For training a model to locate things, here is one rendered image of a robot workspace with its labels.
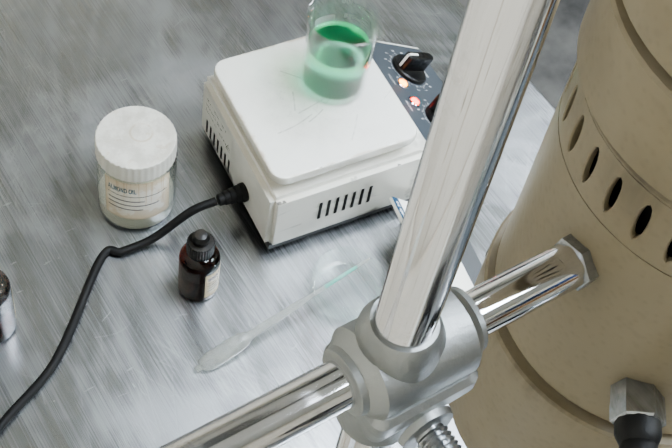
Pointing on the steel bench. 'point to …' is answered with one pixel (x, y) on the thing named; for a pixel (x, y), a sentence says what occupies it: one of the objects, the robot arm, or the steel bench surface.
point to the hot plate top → (308, 115)
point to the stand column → (469, 131)
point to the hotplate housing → (395, 173)
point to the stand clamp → (400, 366)
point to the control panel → (383, 53)
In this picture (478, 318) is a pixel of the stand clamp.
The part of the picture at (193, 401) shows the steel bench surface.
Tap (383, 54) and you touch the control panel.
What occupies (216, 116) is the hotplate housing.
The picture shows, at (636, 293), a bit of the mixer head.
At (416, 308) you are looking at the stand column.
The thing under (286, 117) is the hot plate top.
